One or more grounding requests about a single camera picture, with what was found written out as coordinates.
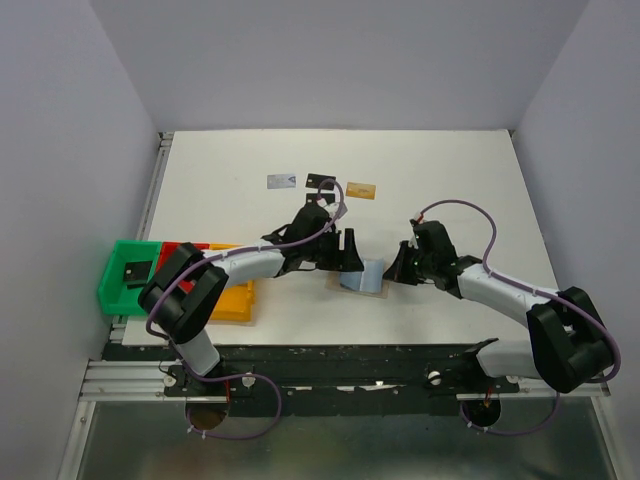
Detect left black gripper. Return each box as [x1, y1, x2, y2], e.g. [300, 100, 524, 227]
[303, 228, 365, 273]

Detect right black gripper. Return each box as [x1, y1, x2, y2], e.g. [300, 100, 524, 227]
[384, 240, 435, 286]

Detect beige card holder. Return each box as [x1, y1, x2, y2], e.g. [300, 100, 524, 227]
[325, 259, 389, 299]

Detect gold credit card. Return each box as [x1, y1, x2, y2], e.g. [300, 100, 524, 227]
[345, 182, 376, 200]

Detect black credit card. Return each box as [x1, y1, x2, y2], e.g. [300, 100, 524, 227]
[304, 173, 336, 191]

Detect silver credit card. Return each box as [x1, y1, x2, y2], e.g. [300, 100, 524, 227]
[266, 174, 297, 190]

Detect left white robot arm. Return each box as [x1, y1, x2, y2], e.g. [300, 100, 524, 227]
[138, 203, 364, 395]

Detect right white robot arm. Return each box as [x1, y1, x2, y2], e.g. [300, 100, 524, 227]
[383, 221, 616, 393]

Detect yellow plastic bin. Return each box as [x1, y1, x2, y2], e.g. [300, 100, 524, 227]
[207, 242, 257, 322]

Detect red plastic bin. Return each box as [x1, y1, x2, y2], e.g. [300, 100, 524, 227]
[155, 242, 209, 293]

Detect black item in green bin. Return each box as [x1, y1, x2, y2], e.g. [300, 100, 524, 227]
[122, 260, 153, 290]

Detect green plastic bin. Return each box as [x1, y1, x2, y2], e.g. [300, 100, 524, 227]
[98, 240, 162, 316]

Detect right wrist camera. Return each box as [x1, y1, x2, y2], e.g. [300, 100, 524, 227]
[409, 213, 424, 250]

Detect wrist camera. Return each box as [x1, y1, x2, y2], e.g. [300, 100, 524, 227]
[317, 199, 348, 220]
[409, 213, 424, 250]

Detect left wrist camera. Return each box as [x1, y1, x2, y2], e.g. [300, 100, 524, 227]
[317, 199, 348, 220]

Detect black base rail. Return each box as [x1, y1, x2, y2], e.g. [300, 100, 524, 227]
[164, 344, 519, 417]

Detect aluminium side rail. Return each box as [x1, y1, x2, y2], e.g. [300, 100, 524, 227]
[135, 132, 175, 241]

